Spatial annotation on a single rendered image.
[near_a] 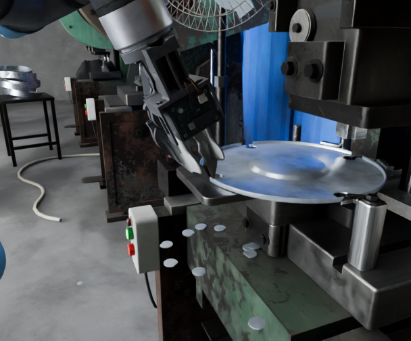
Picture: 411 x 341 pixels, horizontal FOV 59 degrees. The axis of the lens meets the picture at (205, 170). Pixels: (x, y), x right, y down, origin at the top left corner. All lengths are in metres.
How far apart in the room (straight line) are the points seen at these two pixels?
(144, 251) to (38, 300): 0.93
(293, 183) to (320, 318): 0.18
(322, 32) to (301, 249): 0.33
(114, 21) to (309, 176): 0.34
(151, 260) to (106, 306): 0.76
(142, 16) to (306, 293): 0.41
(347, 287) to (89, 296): 1.26
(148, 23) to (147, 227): 0.47
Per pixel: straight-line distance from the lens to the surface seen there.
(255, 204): 0.61
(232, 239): 0.66
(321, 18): 0.61
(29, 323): 1.59
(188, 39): 1.89
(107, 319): 1.51
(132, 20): 0.42
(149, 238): 0.80
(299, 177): 0.56
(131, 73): 3.82
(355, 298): 0.51
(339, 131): 0.66
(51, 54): 7.08
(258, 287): 0.55
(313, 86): 0.57
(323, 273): 0.55
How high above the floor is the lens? 0.97
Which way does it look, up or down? 19 degrees down
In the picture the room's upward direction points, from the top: straight up
